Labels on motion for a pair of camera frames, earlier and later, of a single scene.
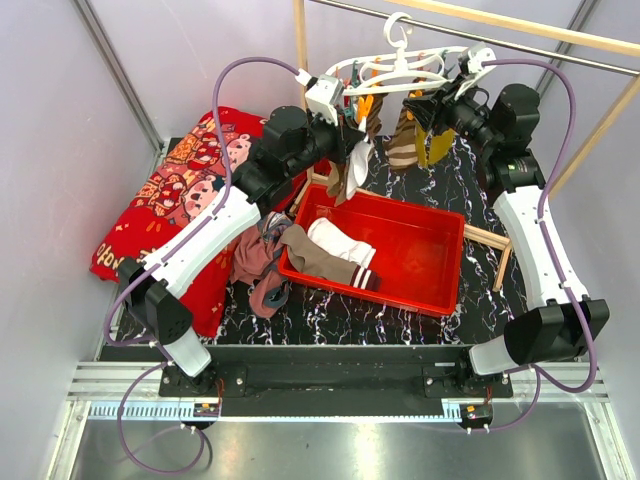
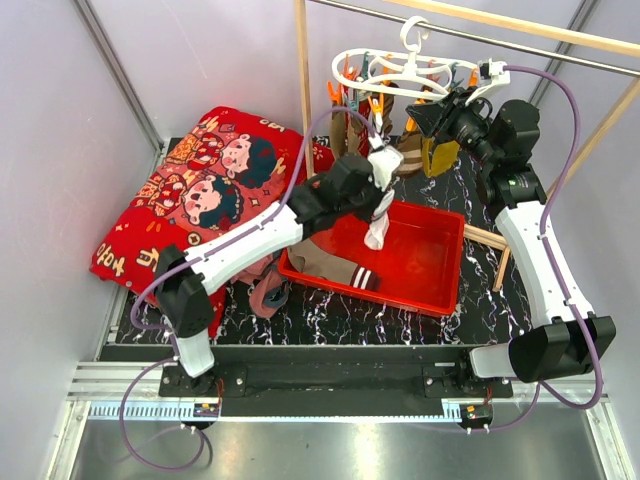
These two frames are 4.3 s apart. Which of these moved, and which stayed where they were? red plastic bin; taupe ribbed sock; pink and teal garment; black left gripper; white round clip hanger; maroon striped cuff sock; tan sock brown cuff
Moved: white round clip hanger; tan sock brown cuff; black left gripper
Stayed: red plastic bin; maroon striped cuff sock; taupe ribbed sock; pink and teal garment
